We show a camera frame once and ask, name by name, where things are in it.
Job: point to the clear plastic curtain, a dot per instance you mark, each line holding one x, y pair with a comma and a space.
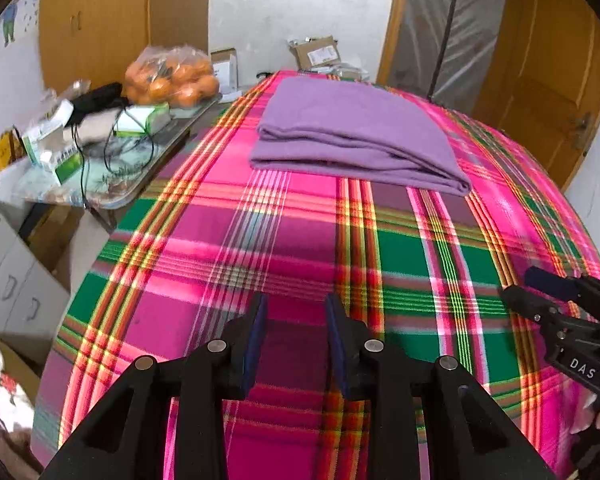
445, 25

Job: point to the white box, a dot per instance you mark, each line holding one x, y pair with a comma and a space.
225, 70

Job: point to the pink green plaid bed sheet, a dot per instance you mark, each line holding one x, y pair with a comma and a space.
290, 240

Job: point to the yellow bag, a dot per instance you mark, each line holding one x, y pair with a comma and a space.
2, 152

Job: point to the wooden door frame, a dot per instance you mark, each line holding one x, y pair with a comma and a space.
387, 25

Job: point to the brown cardboard box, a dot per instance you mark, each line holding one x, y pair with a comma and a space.
317, 52

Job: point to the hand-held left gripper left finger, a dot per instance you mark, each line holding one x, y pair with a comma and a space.
257, 345

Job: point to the plastic bag of oranges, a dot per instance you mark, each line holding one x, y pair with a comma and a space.
175, 80

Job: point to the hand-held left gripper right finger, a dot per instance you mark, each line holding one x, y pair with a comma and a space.
337, 350

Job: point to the purple fleece pants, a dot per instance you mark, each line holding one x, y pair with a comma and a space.
350, 130

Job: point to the wall poster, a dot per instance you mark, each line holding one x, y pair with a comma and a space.
15, 20

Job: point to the glass-topped side table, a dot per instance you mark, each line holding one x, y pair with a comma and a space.
125, 180

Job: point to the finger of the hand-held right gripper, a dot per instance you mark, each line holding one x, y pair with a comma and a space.
555, 284
530, 305

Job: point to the wooden door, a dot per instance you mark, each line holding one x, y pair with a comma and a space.
545, 60

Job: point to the grey drawer cabinet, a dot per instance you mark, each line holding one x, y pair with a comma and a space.
15, 280

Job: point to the black cloth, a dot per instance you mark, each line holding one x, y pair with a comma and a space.
95, 102

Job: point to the wooden wardrobe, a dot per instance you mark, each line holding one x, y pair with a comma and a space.
110, 15

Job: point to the green tissue box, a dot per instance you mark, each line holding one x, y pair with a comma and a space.
145, 120

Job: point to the green medicine box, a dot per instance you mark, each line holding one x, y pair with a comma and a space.
69, 169

